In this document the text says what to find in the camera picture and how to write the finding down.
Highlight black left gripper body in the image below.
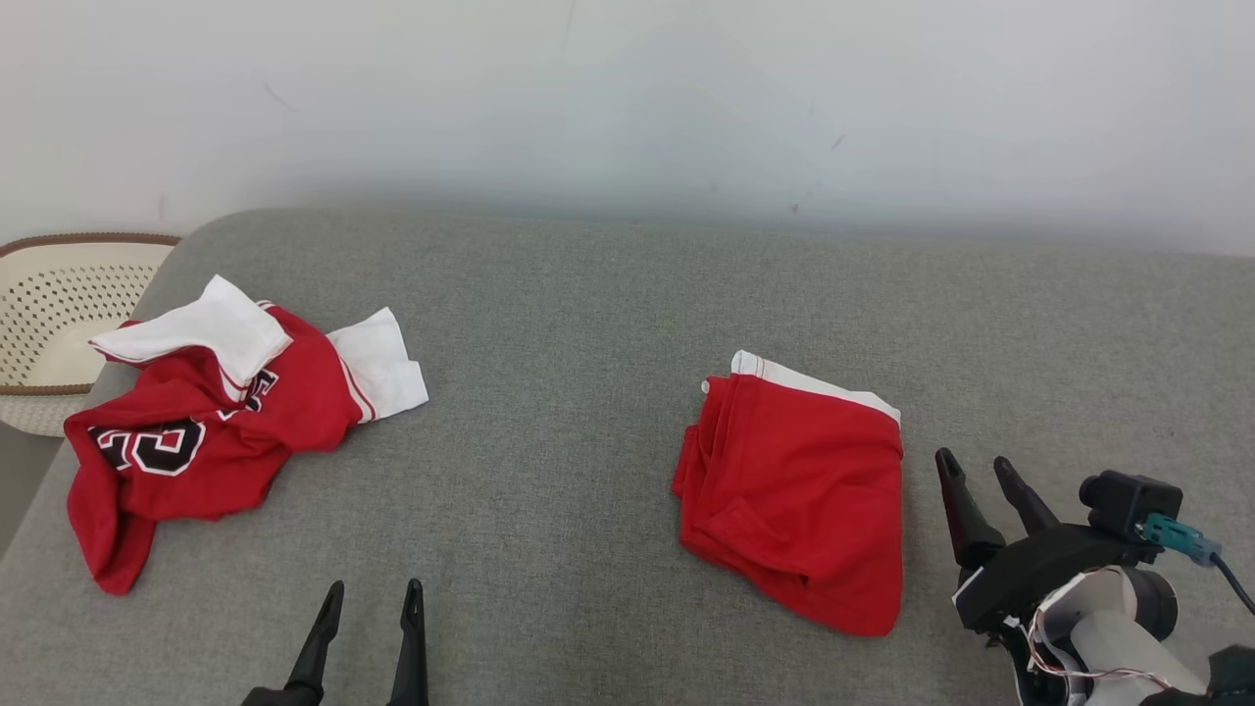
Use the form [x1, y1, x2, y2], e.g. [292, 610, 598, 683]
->
[240, 684, 325, 706]

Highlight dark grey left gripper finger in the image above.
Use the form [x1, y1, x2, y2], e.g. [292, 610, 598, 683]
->
[390, 579, 428, 706]
[284, 580, 346, 689]

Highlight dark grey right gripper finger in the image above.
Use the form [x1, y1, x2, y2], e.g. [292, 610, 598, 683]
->
[993, 456, 1060, 535]
[934, 448, 1006, 570]

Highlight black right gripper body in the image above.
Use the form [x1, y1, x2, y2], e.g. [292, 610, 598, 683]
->
[953, 525, 1163, 630]

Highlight red shorts with white stripe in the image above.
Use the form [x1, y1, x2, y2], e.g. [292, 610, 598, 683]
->
[672, 350, 905, 638]

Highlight red Bulls 23 jersey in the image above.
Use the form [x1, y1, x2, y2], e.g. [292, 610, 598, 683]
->
[64, 275, 429, 596]

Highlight grey fabric sofa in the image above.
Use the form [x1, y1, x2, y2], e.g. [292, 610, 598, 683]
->
[0, 206, 1255, 706]

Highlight cream laundry basket brown rim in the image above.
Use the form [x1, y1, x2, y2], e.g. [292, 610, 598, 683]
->
[0, 232, 182, 437]

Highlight teal plug camera cable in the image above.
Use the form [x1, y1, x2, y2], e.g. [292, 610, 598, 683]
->
[1137, 512, 1255, 619]

